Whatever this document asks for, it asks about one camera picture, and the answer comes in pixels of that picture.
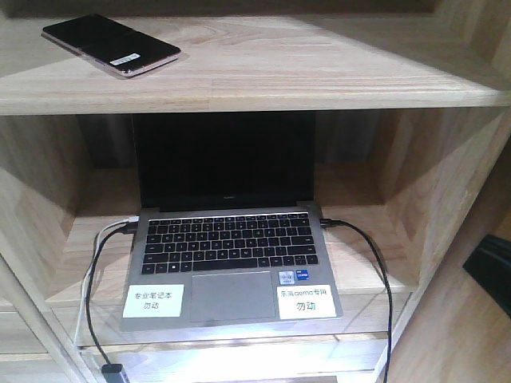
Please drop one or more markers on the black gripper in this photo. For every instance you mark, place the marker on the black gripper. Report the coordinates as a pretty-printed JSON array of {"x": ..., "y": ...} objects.
[{"x": 489, "y": 265}]

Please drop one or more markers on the black foldable phone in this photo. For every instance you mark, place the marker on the black foldable phone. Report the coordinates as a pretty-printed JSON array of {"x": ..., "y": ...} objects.
[{"x": 119, "y": 48}]

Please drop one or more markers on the light wooden shelf unit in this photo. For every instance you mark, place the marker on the light wooden shelf unit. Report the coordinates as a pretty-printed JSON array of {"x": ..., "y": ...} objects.
[{"x": 437, "y": 71}]

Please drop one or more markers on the grey laptop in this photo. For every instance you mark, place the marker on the grey laptop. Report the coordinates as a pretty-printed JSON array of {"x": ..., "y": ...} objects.
[{"x": 229, "y": 243}]

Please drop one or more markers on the grey usb hub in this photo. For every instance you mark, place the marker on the grey usb hub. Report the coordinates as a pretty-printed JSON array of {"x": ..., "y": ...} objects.
[{"x": 114, "y": 373}]

